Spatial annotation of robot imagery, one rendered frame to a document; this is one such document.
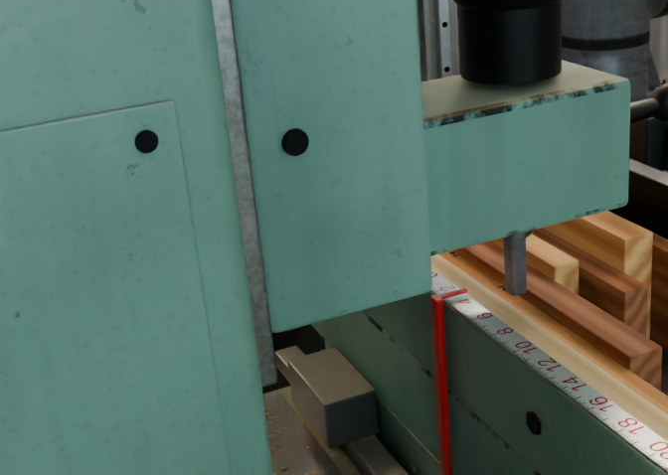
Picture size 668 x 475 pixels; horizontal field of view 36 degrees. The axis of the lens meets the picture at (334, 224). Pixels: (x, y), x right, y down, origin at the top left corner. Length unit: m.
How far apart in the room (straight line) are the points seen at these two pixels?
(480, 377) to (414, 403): 0.10
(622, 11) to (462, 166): 0.87
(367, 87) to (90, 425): 0.17
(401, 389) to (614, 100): 0.23
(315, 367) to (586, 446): 0.29
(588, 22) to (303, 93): 0.96
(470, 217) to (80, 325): 0.22
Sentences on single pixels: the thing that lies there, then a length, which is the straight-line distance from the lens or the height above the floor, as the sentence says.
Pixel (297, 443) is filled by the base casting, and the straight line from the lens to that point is 0.73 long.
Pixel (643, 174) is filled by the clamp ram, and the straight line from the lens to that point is 0.62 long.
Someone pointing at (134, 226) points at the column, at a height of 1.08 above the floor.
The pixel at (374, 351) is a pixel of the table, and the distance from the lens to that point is 0.67.
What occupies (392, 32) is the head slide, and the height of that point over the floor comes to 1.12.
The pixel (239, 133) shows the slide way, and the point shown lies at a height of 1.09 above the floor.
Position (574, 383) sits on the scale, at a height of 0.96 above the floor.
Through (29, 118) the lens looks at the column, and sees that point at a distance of 0.34.
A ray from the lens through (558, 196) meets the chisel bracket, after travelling 0.53.
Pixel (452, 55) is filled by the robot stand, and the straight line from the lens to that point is 1.40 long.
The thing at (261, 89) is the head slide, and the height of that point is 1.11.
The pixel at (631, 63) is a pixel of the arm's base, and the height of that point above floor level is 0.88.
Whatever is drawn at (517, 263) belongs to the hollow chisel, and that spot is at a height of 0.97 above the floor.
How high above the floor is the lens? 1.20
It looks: 22 degrees down
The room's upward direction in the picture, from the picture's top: 5 degrees counter-clockwise
